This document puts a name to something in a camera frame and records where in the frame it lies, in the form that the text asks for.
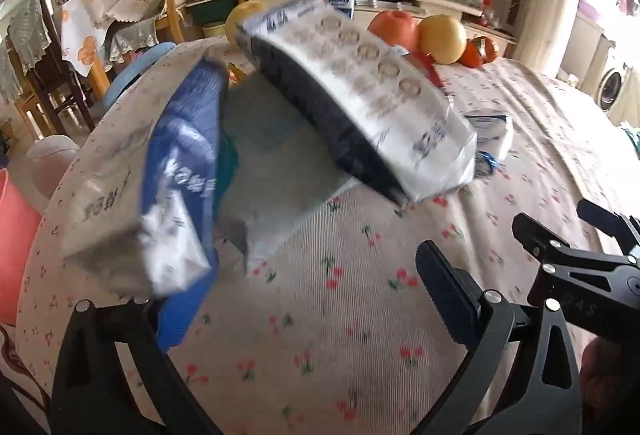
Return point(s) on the white blue wrapper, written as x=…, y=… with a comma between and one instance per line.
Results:
x=492, y=135

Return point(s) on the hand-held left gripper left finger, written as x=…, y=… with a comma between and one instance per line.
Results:
x=140, y=325

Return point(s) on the white washing machine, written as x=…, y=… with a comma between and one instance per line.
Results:
x=612, y=85

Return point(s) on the small yellow pear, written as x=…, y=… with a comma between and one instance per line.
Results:
x=245, y=15

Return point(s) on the red orange apple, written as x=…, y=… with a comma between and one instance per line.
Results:
x=395, y=27

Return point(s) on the blue white milk carton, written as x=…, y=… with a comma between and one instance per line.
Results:
x=185, y=155
x=360, y=80

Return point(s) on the blue chair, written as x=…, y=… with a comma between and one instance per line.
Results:
x=135, y=70

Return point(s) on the white plastic bag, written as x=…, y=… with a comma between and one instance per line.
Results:
x=52, y=160

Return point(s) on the light blue feather print package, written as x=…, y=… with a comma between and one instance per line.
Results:
x=270, y=140

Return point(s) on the red snack wrapper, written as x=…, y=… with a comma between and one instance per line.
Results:
x=422, y=65

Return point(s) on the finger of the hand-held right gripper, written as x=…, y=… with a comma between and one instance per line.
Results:
x=545, y=237
x=607, y=220

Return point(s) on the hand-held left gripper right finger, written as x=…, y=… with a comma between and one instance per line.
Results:
x=445, y=290

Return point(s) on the orange print table cover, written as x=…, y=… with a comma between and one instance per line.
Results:
x=80, y=35

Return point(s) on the large yellow pear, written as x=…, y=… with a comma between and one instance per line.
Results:
x=442, y=37

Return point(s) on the dark wooden dining chairs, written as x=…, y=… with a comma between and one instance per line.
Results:
x=45, y=80

